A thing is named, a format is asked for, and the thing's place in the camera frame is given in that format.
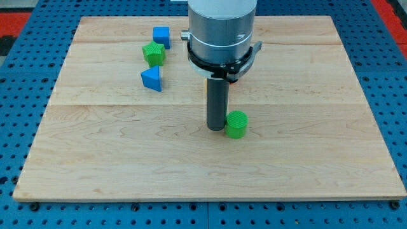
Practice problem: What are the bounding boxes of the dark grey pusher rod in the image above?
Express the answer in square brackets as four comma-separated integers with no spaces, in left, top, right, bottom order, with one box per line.
[206,79,229,131]

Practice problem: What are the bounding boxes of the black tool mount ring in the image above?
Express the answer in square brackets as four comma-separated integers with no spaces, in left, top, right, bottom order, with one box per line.
[186,41,263,83]

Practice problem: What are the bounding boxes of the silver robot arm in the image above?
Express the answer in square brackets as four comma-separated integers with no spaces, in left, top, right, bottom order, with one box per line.
[181,0,262,131]

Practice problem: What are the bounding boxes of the blue triangle block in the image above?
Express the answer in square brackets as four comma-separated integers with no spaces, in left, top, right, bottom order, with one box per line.
[141,66,162,92]

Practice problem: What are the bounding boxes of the green cylinder block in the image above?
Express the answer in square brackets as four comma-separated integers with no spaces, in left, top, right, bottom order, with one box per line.
[225,111,249,139]

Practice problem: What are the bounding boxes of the green star block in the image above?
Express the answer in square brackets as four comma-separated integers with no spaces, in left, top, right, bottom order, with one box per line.
[142,41,166,67]

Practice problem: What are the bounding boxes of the blue cube block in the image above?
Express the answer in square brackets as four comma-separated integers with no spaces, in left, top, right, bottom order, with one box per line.
[153,26,170,50]

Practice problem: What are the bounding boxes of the wooden board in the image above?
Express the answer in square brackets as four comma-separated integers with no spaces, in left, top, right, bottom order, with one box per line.
[13,16,406,202]

